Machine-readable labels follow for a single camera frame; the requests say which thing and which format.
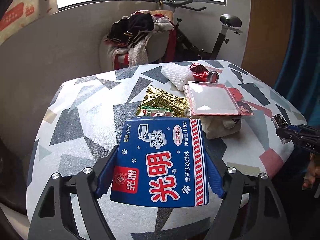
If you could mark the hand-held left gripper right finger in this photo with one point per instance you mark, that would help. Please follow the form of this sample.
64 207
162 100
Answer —
215 177

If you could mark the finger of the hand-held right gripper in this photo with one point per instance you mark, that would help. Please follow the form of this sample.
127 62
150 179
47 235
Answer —
285 135
279 120

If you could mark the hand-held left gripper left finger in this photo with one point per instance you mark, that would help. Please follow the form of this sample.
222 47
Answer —
105 175

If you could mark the white tissue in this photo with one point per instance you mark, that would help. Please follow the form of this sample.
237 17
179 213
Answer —
215 128

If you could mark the blue ice cream box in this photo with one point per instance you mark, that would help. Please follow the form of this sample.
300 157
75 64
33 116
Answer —
160 160

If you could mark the gold foil wrapper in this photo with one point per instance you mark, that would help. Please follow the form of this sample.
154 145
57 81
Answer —
162 100

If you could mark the person's right hand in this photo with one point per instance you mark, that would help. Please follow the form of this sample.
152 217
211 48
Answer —
312 172

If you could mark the red card with cartoon figure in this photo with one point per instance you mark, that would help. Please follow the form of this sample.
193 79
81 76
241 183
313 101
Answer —
246 107

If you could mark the blue curtain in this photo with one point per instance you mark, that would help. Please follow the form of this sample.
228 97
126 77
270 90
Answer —
305 67

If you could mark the clear plastic case red rim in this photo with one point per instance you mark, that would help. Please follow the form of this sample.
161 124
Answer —
212 98

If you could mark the green candy wrapper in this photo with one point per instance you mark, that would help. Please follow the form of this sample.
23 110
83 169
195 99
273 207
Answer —
155 110

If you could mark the brown wooden door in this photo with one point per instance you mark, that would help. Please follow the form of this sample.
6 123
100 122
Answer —
270 30

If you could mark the crushed red drink can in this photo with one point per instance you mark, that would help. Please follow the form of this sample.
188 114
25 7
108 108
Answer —
200 71

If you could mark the white foam fruit net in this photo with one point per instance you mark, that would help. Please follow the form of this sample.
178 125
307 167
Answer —
176 76

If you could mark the black exercise bike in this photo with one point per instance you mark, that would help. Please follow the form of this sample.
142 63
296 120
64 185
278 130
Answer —
186 42

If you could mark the white fluffy towel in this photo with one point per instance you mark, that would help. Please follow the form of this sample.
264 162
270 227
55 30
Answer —
136 53

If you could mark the cream chair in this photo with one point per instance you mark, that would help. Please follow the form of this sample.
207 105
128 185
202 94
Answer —
158 45

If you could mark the black garment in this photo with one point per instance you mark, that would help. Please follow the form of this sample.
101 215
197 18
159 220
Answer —
132 26

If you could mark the cardboard box with red print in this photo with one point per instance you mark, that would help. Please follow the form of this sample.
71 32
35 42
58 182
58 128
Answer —
15 17

